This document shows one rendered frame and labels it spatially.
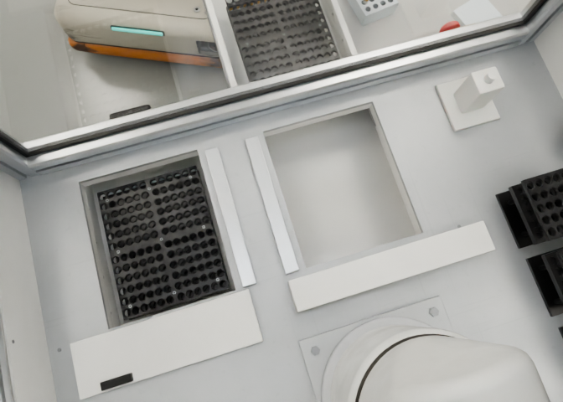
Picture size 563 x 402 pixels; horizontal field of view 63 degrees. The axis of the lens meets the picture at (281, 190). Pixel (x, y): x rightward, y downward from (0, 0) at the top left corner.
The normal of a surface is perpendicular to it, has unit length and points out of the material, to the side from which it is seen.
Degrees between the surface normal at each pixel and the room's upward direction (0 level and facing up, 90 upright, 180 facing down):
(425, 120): 0
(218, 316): 0
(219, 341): 0
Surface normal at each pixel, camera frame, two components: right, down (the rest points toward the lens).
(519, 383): 0.39, -0.34
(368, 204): 0.03, -0.25
